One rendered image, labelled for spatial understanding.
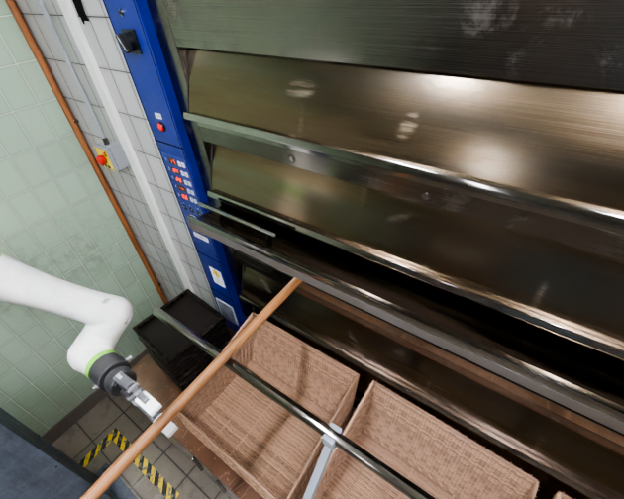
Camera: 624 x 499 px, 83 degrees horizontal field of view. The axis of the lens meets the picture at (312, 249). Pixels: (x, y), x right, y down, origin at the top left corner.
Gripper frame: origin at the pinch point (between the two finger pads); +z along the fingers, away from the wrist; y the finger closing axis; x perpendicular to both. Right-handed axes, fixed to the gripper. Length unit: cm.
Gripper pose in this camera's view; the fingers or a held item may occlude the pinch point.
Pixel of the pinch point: (161, 418)
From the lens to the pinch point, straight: 104.8
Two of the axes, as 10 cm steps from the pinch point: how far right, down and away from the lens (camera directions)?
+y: 0.7, 7.6, 6.5
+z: 8.2, 3.3, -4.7
